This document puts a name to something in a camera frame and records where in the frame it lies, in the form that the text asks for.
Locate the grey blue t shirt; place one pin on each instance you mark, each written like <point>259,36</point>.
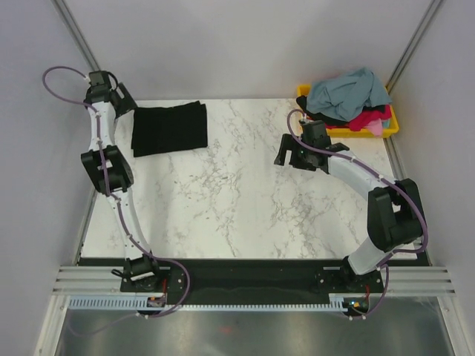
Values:
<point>344,97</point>

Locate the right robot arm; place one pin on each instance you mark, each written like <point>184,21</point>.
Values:
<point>394,210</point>

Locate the aluminium frame rail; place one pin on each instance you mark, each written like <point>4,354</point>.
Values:
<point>402,281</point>

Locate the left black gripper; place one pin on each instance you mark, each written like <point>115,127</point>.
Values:
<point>128,104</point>

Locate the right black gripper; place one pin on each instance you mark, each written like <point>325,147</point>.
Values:
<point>289,143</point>

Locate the red t shirt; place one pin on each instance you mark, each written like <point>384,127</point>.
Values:
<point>368,115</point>

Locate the white slotted cable duct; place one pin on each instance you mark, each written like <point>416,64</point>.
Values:
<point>146,304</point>

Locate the black t shirt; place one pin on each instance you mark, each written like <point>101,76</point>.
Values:
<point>166,130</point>

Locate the pink t shirt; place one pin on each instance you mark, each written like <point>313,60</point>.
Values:
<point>375,127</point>

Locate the right aluminium corner post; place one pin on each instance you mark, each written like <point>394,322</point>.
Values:
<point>419,33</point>

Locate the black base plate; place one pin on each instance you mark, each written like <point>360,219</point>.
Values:
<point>259,281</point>

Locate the left aluminium corner post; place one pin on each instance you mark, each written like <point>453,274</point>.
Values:
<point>68,19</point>

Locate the aluminium corner post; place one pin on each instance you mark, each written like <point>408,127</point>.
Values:
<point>419,33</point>
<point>68,19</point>

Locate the yellow plastic bin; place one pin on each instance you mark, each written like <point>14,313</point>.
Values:
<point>392,127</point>

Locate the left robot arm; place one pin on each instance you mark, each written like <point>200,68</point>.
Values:
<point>112,177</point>

